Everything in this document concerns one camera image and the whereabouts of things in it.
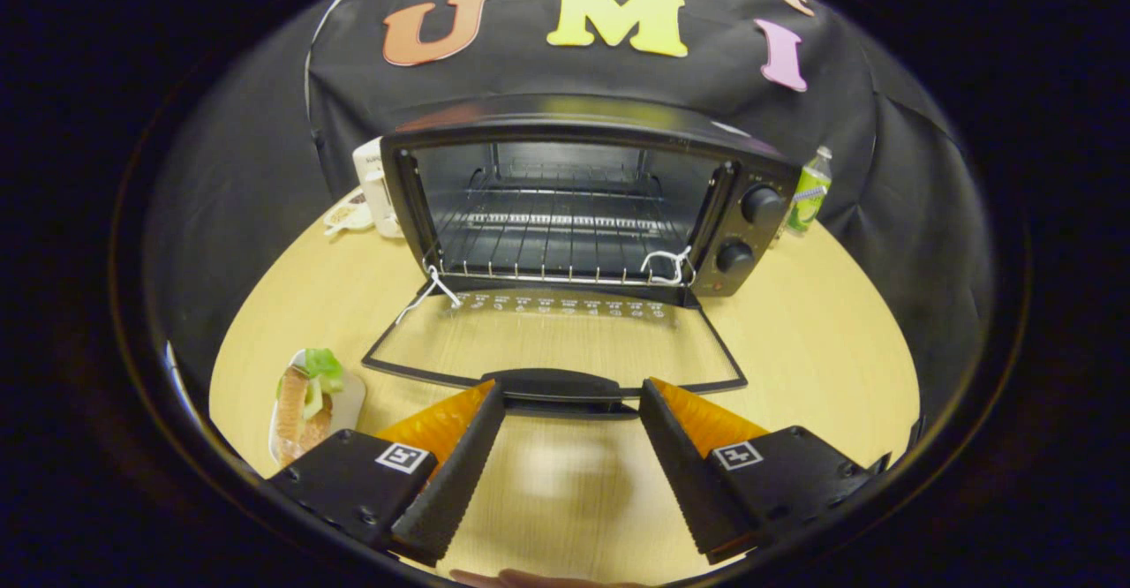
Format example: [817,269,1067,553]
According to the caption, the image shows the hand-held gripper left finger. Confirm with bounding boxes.
[265,380,507,569]

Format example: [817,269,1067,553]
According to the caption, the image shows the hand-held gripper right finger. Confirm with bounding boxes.
[638,377,891,565]

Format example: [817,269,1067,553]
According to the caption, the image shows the lettuce sandwich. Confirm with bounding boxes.
[275,348,345,465]

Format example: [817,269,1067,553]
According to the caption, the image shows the black toaster oven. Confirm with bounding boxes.
[362,94,802,419]

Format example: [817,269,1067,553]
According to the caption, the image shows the white pop-up toaster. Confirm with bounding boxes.
[352,136,404,239]

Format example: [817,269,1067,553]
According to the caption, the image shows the white plate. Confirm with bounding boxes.
[268,350,367,467]

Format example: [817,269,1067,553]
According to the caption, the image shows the small white divided dish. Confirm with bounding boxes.
[323,186,376,237]

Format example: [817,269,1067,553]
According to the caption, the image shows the green drink bottle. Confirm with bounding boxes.
[784,147,833,234]

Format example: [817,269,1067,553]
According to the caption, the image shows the white string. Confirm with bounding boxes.
[395,264,462,325]
[641,246,695,286]

